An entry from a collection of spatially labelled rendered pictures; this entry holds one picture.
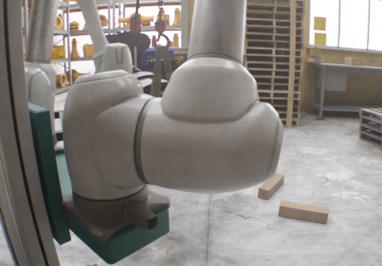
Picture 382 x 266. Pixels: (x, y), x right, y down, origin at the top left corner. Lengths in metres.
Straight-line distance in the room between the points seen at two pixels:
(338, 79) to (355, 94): 1.05
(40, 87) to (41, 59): 0.22
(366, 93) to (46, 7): 6.70
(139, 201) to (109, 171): 0.10
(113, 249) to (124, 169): 0.16
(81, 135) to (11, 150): 0.15
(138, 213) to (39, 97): 0.52
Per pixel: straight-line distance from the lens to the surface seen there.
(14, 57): 0.54
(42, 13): 1.12
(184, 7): 6.03
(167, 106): 0.44
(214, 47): 0.48
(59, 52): 10.05
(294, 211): 2.38
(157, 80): 1.48
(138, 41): 4.13
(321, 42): 6.67
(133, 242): 0.56
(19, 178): 0.58
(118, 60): 0.96
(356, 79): 6.94
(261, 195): 2.64
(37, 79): 0.92
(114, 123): 0.45
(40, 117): 0.56
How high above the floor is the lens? 1.29
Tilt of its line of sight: 15 degrees down
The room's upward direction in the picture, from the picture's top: straight up
